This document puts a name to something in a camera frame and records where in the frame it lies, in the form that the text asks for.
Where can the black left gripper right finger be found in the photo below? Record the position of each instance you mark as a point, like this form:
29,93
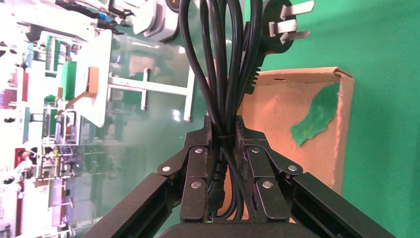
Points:
262,174

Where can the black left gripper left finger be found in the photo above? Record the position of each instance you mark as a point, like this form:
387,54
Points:
195,170

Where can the open brown cardboard box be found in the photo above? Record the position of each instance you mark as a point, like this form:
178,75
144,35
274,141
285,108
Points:
282,108

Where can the small brown cardboard box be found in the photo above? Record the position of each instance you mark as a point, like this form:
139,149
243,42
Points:
93,80

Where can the white background table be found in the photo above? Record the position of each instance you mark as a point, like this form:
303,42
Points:
96,78

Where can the green table cloth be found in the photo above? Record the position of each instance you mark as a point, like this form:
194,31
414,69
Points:
387,98

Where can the white wheeled background robot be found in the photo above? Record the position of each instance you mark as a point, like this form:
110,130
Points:
154,19

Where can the black background robot gripper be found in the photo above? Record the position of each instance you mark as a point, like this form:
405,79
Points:
119,12
110,26

